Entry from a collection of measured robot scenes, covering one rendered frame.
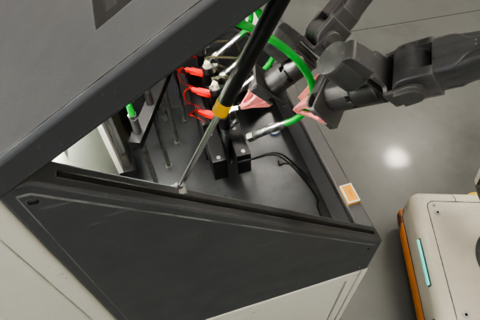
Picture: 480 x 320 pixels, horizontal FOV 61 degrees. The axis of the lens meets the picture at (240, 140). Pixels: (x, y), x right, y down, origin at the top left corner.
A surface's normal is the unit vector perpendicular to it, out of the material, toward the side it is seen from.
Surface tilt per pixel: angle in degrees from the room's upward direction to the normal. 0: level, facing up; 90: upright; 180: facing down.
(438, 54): 38
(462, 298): 0
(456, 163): 0
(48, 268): 90
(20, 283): 90
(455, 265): 0
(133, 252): 90
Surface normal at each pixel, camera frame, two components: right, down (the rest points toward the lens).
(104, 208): 0.29, 0.75
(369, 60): 0.53, -0.26
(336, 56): -0.78, -0.40
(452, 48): -0.64, -0.44
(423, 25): -0.04, -0.62
